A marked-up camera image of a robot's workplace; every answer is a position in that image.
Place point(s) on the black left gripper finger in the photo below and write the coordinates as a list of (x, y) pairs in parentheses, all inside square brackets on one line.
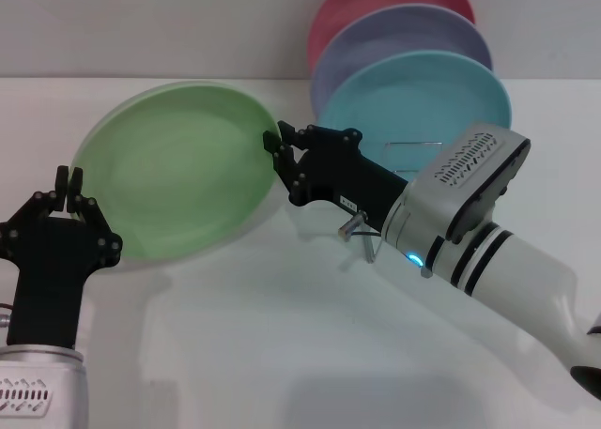
[(62, 185), (75, 185)]

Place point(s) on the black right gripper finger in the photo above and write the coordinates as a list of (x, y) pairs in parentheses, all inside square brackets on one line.
[(286, 166), (324, 135)]

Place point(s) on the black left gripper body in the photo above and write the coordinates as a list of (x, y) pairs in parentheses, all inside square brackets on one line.
[(47, 283)]

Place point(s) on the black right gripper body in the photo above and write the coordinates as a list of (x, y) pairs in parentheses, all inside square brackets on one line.
[(347, 180)]

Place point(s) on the green plastic plate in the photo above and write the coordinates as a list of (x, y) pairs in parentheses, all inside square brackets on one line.
[(174, 171)]

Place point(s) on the light blue plastic plate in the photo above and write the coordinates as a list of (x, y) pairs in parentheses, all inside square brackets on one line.
[(413, 96)]

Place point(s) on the purple plastic plate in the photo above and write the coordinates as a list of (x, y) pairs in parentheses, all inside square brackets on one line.
[(375, 39)]

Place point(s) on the red plastic plate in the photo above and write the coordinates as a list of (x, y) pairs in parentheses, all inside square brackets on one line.
[(352, 2)]

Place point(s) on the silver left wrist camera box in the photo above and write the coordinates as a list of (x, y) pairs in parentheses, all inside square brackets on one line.
[(37, 391)]

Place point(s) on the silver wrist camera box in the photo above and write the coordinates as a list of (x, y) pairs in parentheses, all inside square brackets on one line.
[(465, 175), (37, 391)]

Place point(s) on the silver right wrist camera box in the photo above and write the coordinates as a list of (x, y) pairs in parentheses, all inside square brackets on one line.
[(465, 175)]

